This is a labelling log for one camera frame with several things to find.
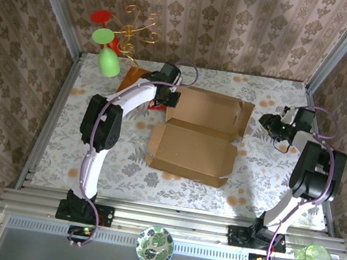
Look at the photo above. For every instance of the brown cardboard paper box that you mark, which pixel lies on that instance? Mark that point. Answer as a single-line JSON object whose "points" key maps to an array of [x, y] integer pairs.
{"points": [[190, 146]]}

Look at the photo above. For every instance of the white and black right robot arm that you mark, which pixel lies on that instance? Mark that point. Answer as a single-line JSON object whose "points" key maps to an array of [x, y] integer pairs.
{"points": [[314, 182]]}

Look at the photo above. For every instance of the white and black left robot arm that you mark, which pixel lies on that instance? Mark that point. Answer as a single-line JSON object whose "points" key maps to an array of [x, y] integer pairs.
{"points": [[101, 125]]}

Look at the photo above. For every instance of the red snack packet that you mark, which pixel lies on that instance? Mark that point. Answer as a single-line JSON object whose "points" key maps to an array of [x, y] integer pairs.
{"points": [[155, 107]]}

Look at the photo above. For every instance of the green plastic wine glass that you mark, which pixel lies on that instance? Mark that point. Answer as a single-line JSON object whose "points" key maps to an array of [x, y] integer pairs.
{"points": [[108, 63]]}

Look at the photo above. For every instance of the red plastic wine glass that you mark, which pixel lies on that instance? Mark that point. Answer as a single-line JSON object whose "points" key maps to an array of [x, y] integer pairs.
{"points": [[100, 17]]}

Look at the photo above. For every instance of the floral tablecloth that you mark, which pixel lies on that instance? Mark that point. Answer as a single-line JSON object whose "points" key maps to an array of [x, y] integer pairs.
{"points": [[183, 194]]}

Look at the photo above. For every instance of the green transparent plastic cup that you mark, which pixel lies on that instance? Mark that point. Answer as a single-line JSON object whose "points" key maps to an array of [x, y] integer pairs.
{"points": [[314, 259]]}

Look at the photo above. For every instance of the leaf pattern bowl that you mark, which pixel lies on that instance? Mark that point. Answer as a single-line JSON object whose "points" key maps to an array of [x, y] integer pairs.
{"points": [[155, 246]]}

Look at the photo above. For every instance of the small left connector board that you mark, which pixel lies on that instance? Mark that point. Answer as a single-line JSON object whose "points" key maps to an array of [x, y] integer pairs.
{"points": [[80, 230]]}

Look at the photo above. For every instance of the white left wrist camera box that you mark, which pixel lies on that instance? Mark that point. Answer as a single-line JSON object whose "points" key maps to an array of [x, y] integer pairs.
{"points": [[179, 78]]}

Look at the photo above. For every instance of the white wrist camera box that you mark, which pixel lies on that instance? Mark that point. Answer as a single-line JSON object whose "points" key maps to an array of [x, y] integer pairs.
{"points": [[288, 115], [179, 78]]}

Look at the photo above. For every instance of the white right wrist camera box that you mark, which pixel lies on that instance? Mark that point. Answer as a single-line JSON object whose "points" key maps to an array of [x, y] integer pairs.
{"points": [[288, 115]]}

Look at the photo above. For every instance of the aluminium frame post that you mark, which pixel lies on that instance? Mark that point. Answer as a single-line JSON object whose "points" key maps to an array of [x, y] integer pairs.
{"points": [[341, 47], [56, 2]]}

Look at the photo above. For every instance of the aluminium table side rail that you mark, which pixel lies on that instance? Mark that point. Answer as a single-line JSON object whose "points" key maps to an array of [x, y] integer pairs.
{"points": [[57, 101], [327, 220]]}

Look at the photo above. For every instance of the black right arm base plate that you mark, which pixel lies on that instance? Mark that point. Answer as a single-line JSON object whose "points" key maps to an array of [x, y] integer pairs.
{"points": [[237, 237]]}

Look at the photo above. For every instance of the aluminium front rail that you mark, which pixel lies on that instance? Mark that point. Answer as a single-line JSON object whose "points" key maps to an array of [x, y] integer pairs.
{"points": [[172, 222]]}

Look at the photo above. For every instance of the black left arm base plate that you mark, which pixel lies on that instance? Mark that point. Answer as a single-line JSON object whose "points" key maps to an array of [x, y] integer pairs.
{"points": [[104, 215]]}

